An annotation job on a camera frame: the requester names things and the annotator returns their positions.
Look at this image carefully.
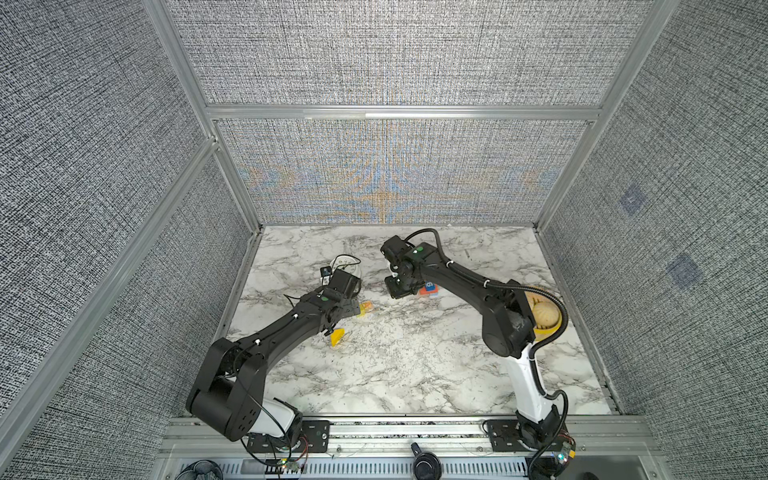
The yellow triangular block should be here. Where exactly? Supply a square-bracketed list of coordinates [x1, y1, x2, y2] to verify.
[329, 328, 345, 347]

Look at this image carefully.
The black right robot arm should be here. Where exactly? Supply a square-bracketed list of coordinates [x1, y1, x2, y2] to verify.
[380, 228, 569, 450]

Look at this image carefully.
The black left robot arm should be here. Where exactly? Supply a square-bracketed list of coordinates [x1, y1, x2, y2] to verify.
[186, 287, 360, 444]

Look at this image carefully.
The right steamed bun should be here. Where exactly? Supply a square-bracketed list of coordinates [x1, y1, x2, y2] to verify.
[532, 301, 561, 330]

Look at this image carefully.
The yellow wooden bucket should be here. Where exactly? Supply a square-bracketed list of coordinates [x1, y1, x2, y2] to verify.
[525, 291, 562, 342]

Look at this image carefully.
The thin black left cable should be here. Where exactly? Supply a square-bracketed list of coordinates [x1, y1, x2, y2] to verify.
[236, 254, 363, 469]

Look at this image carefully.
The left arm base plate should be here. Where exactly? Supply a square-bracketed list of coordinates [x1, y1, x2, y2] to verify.
[246, 420, 331, 456]

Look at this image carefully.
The black knob on rail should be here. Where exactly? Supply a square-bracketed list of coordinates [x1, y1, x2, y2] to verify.
[410, 442, 442, 480]

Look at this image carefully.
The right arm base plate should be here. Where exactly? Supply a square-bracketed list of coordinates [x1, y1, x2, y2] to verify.
[481, 418, 557, 454]

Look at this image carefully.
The aluminium front rail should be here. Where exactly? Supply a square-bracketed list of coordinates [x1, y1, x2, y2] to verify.
[149, 414, 673, 479]

